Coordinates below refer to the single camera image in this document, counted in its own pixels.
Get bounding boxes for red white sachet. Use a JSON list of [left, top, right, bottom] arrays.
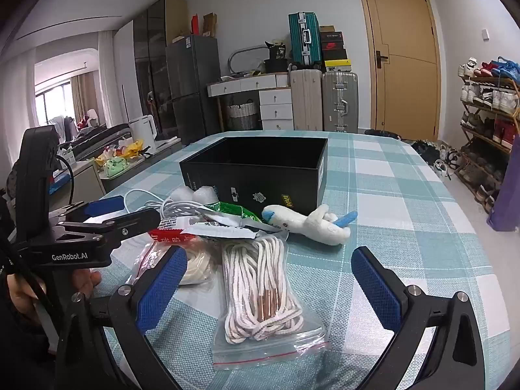
[[148, 216, 212, 248]]

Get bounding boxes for black bag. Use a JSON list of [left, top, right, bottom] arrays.
[[264, 41, 291, 74]]

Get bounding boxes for hanging clothes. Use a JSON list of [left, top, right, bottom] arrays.
[[51, 108, 106, 139]]

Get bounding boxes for teal suitcase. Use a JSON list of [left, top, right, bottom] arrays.
[[288, 11, 323, 70]]

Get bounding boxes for white electric kettle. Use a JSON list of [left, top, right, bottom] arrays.
[[129, 114, 157, 151]]

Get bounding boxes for bag of white cotton balls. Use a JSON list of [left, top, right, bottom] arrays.
[[170, 185, 220, 206]]

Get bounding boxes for white blue plush toy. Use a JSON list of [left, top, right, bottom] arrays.
[[262, 203, 358, 246]]

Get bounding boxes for bag of cream cord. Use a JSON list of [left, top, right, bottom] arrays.
[[126, 240, 220, 289]]

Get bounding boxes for woven laundry basket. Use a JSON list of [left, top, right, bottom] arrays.
[[226, 99, 259, 131]]

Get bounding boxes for bag of white shoelaces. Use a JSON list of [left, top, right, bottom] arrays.
[[212, 238, 329, 372]]

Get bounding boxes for wooden door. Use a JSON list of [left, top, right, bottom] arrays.
[[355, 0, 441, 141]]

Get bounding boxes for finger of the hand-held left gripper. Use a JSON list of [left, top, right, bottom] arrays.
[[55, 208, 162, 249], [49, 196, 124, 228]]

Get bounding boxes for teal checkered tablecloth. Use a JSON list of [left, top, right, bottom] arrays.
[[97, 131, 510, 390]]

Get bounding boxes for brown curtain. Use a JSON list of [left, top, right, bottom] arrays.
[[71, 71, 100, 131]]

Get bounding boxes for yellow snack bag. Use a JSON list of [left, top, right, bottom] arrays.
[[122, 140, 145, 159]]

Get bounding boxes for silver suitcase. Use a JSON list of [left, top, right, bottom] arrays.
[[322, 71, 359, 134]]

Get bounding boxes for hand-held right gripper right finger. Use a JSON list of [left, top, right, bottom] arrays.
[[350, 247, 486, 390]]

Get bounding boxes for wooden shoe rack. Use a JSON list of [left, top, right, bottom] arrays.
[[453, 59, 520, 214]]

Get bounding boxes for beige suitcase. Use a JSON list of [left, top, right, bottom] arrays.
[[290, 69, 323, 132]]

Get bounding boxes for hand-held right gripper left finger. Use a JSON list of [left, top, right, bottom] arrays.
[[55, 246, 188, 390]]

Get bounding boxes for white curtain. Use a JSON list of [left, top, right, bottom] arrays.
[[97, 30, 118, 128]]

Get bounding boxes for white desk with drawers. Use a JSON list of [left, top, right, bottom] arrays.
[[207, 72, 294, 131]]

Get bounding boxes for person's left hand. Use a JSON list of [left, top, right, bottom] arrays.
[[6, 268, 102, 326]]

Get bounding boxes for grey side cabinet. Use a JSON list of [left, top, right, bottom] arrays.
[[49, 138, 183, 208]]

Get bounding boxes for black cardboard box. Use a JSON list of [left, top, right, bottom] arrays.
[[179, 136, 329, 212]]

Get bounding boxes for green white medicine sachet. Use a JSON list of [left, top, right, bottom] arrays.
[[189, 221, 261, 240], [203, 202, 263, 224]]

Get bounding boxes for group of shoes on floor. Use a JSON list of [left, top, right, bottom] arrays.
[[410, 138, 460, 178]]

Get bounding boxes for white charging cable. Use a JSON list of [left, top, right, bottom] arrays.
[[122, 189, 208, 228]]

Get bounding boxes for dark glass wardrobe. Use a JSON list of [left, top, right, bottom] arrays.
[[114, 0, 188, 139]]

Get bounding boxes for black red shoe box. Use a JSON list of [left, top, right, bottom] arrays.
[[320, 32, 345, 50]]

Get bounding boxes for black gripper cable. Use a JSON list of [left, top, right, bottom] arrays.
[[55, 154, 76, 208]]

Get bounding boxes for curved metal frame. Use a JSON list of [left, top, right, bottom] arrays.
[[228, 45, 271, 76]]

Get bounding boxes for grey refrigerator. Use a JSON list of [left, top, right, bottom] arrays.
[[166, 34, 222, 145]]

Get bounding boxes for purple bag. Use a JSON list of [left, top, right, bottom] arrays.
[[487, 132, 520, 232]]

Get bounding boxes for black keyboard piano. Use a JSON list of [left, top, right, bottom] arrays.
[[61, 124, 135, 159]]

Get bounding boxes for green snack pack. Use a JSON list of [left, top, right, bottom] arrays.
[[105, 158, 130, 177]]

